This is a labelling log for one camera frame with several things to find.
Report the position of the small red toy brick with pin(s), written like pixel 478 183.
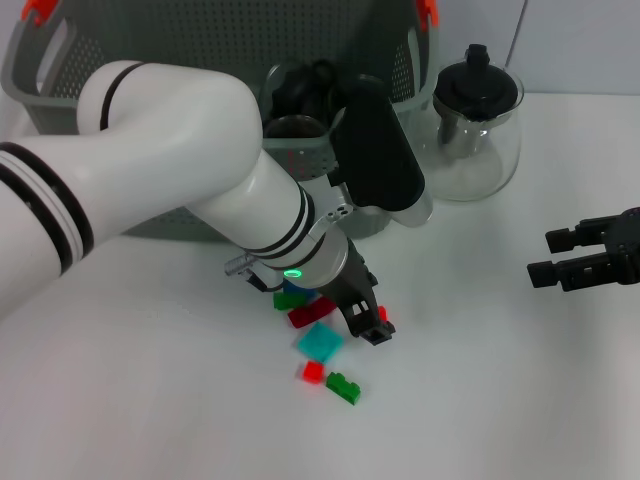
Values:
pixel 314 373
pixel 383 312

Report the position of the teal square brick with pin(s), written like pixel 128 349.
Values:
pixel 321 342

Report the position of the grey-green perforated storage bin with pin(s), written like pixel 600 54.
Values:
pixel 395 125

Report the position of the clear glass teapot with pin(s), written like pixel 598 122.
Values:
pixel 465 170

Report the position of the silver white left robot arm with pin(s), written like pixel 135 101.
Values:
pixel 175 140

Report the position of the green toy brick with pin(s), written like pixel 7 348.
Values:
pixel 344 389
pixel 289 301

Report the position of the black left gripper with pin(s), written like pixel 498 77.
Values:
pixel 352 280

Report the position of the glass teacup black sleeve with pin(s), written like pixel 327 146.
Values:
pixel 300 87
pixel 292 127
pixel 370 77

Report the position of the black glass teapot lid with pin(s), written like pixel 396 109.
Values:
pixel 475 85

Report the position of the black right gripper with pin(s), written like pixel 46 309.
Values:
pixel 625 250

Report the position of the blue square flat brick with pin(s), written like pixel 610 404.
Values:
pixel 305 291

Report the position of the dark red long brick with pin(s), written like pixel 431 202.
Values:
pixel 312 312

